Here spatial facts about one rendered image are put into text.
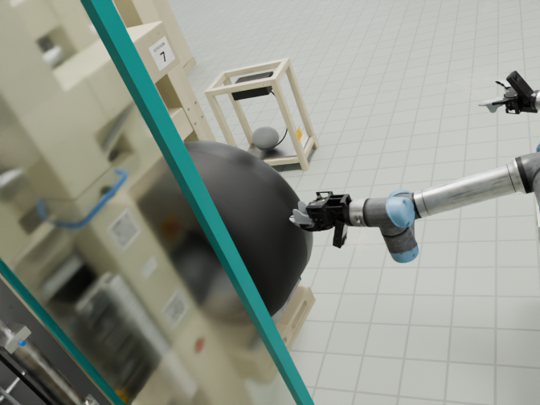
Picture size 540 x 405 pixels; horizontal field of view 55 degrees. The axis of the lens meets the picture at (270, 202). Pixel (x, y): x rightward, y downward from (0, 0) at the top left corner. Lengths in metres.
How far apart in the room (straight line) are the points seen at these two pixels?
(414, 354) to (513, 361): 0.43
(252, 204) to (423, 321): 1.55
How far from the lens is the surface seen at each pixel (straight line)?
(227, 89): 3.95
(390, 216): 1.31
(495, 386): 2.55
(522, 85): 2.21
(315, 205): 1.40
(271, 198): 1.48
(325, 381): 2.69
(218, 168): 1.48
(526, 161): 1.43
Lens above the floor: 2.14
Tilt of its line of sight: 33 degrees down
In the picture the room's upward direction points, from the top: 23 degrees counter-clockwise
